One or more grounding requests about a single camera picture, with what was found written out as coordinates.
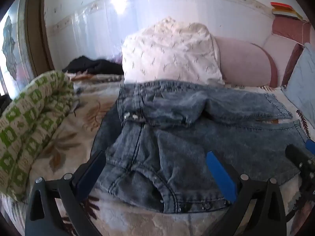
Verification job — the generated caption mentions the black cloth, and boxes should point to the black cloth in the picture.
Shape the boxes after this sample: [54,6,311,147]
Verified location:
[61,56,125,75]

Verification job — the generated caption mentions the orange book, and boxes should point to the orange book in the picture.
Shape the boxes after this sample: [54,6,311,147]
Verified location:
[270,2,294,11]

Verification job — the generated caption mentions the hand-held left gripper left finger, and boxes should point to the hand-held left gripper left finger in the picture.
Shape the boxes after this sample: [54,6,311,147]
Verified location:
[25,150,107,236]

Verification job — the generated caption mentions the blue denim pants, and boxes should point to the blue denim pants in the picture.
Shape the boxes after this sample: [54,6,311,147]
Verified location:
[90,80,312,214]

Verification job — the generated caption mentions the pink upholstered headboard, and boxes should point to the pink upholstered headboard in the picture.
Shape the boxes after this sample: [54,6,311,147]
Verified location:
[214,15,315,89]

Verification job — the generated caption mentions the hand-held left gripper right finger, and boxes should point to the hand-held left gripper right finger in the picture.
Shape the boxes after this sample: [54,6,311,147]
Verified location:
[206,150,287,236]

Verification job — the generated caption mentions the light blue pillow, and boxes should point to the light blue pillow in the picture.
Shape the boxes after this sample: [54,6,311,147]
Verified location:
[281,42,315,138]

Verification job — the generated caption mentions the white leaf-print pillow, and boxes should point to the white leaf-print pillow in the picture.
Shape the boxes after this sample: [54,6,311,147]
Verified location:
[121,17,225,86]

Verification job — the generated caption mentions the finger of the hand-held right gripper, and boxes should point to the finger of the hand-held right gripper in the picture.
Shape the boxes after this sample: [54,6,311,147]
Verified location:
[285,139,315,175]

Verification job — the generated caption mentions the leaf-print fleece blanket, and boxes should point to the leaf-print fleece blanket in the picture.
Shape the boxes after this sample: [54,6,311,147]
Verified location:
[0,74,315,236]

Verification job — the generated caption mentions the green patterned quilt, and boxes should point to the green patterned quilt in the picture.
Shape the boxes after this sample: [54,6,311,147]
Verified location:
[0,70,75,202]

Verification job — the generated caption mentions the stained glass window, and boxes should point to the stained glass window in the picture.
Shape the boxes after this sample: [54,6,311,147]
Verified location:
[0,0,36,96]

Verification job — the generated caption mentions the brown wooden window frame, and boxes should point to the brown wooden window frame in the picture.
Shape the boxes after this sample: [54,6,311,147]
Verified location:
[25,0,56,79]

